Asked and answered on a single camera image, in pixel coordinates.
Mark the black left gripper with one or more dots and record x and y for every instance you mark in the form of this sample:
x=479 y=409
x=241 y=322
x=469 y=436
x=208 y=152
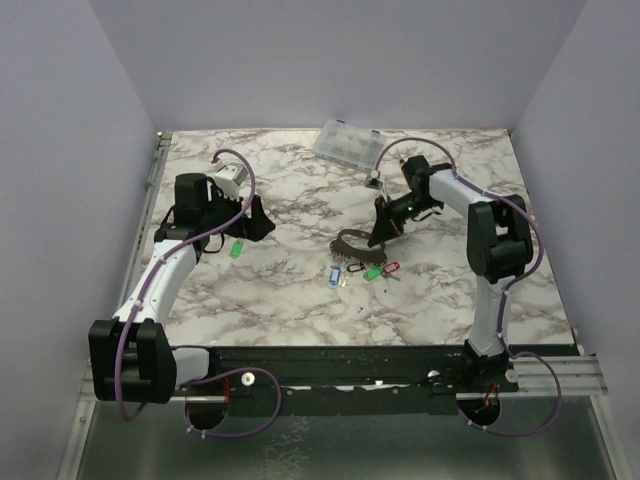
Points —
x=253 y=228

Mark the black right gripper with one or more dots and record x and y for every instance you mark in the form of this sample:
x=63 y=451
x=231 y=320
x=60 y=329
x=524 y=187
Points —
x=388 y=215

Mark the green tagged key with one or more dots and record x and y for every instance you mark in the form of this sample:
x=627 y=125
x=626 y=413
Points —
x=236 y=249

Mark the red key tag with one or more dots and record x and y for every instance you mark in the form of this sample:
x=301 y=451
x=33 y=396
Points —
x=389 y=270

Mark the green key tag with key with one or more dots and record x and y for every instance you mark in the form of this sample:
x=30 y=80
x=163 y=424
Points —
x=373 y=273

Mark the black key tag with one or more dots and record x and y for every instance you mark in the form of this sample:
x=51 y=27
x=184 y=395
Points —
x=355 y=267

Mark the blue key tag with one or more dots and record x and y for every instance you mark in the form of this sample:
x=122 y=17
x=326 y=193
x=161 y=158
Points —
x=334 y=277

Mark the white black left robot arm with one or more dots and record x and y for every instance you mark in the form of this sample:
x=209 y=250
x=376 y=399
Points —
x=160 y=280

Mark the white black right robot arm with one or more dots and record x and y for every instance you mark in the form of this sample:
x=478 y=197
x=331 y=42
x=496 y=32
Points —
x=498 y=246

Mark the clear plastic organizer box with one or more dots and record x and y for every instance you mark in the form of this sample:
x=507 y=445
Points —
x=349 y=146

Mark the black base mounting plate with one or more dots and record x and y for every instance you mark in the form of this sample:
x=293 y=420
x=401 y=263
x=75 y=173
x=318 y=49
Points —
x=352 y=380

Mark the yellow handled screwdriver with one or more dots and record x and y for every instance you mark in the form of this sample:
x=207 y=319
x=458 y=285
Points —
x=401 y=162

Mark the aluminium left side rail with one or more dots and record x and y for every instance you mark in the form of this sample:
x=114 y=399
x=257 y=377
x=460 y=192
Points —
x=152 y=187

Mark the aluminium rail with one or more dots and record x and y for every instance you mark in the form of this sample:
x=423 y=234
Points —
x=152 y=187
x=554 y=369

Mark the aluminium front rail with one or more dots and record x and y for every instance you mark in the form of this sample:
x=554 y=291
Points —
x=554 y=369

